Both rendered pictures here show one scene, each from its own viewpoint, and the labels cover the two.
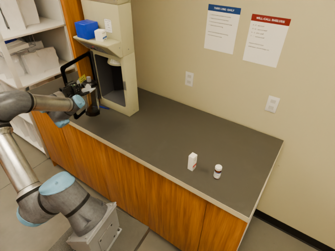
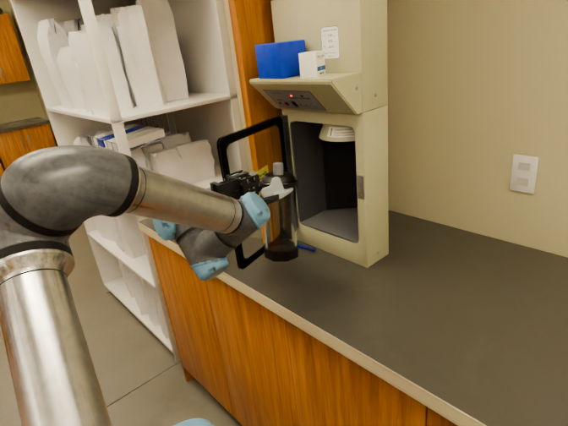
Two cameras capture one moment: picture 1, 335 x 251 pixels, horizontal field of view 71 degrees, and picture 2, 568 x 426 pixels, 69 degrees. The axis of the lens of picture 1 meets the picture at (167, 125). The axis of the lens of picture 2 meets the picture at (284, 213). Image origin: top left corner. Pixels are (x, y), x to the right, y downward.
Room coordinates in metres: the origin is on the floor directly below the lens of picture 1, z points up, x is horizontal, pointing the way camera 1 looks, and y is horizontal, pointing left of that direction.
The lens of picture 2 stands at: (0.35, 0.21, 1.62)
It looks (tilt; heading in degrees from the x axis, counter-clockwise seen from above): 23 degrees down; 16
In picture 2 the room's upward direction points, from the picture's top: 7 degrees counter-clockwise
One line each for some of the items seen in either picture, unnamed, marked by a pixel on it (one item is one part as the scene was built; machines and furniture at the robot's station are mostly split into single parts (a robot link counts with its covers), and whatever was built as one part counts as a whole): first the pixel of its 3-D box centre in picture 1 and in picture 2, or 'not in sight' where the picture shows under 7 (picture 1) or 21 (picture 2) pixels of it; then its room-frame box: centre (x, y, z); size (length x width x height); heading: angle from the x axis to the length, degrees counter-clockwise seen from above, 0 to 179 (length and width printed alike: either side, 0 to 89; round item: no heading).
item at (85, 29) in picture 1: (87, 29); (281, 59); (1.53, 0.52, 1.56); 0.10 x 0.10 x 0.09; 56
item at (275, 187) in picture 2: (88, 87); (277, 187); (1.31, 0.50, 1.26); 0.09 x 0.03 x 0.06; 122
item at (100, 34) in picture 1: (100, 35); (312, 63); (1.47, 0.42, 1.54); 0.05 x 0.05 x 0.06; 74
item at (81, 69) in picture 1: (82, 85); (260, 190); (1.47, 0.61, 1.19); 0.30 x 0.01 x 0.40; 161
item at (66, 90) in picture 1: (70, 91); (235, 193); (1.26, 0.60, 1.26); 0.12 x 0.08 x 0.09; 146
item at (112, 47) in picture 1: (97, 46); (303, 95); (1.49, 0.45, 1.46); 0.32 x 0.11 x 0.10; 56
